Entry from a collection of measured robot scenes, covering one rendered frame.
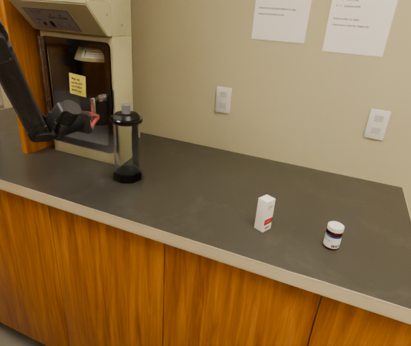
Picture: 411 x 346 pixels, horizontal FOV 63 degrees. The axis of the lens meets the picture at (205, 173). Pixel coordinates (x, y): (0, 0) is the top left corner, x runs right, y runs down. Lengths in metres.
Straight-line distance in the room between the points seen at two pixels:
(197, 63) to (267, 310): 1.05
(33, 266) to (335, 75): 1.39
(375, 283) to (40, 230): 1.08
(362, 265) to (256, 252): 0.27
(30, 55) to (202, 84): 0.69
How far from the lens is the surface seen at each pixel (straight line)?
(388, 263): 1.03
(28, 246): 1.47
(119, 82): 1.29
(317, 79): 1.44
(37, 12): 1.34
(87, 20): 1.21
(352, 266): 0.97
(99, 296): 1.36
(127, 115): 1.15
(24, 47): 1.48
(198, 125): 1.62
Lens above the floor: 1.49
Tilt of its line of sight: 25 degrees down
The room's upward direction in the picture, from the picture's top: 4 degrees clockwise
